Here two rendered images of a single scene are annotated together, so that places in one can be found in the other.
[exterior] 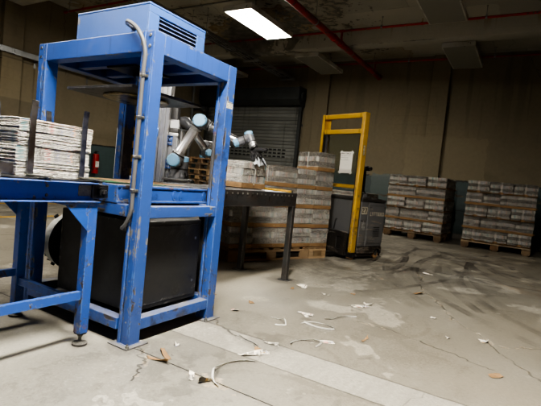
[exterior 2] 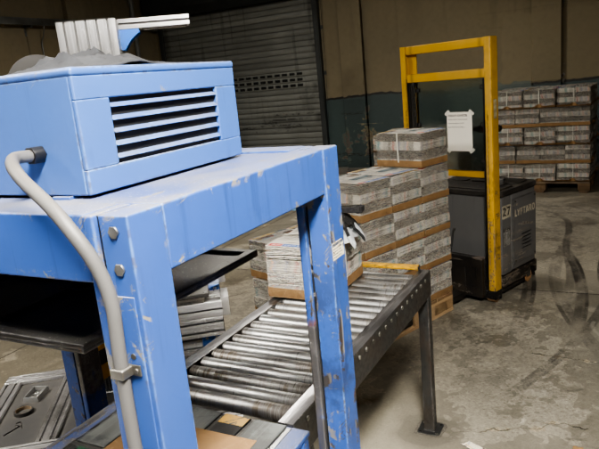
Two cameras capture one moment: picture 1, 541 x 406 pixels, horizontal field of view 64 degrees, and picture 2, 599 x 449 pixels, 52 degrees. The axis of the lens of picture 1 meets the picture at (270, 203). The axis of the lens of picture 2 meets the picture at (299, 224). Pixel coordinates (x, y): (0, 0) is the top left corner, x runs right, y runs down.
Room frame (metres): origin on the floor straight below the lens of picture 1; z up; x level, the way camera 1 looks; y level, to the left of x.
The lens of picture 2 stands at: (1.30, 0.44, 1.70)
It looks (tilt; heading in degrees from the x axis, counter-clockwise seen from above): 13 degrees down; 358
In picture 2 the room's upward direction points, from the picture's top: 6 degrees counter-clockwise
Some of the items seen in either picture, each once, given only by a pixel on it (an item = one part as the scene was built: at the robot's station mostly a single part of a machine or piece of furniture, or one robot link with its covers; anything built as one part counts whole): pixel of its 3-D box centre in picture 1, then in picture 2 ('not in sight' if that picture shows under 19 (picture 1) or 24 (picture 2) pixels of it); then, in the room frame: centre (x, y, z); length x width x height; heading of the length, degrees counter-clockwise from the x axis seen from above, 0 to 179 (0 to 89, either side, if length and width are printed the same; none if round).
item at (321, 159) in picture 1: (311, 204); (414, 223); (5.39, -0.52, 0.65); 0.39 x 0.30 x 1.29; 39
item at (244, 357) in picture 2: not in sight; (268, 363); (3.20, 0.51, 0.77); 0.47 x 0.05 x 0.05; 59
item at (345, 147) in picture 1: (341, 158); (449, 125); (5.67, -0.87, 1.28); 0.57 x 0.01 x 0.65; 39
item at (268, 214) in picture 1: (264, 221); (345, 284); (4.94, 0.05, 0.42); 1.17 x 0.39 x 0.83; 129
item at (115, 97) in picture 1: (136, 98); (88, 285); (2.61, 0.87, 1.30); 0.55 x 0.55 x 0.03; 59
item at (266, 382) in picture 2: not in sight; (249, 381); (3.09, 0.58, 0.77); 0.47 x 0.05 x 0.05; 59
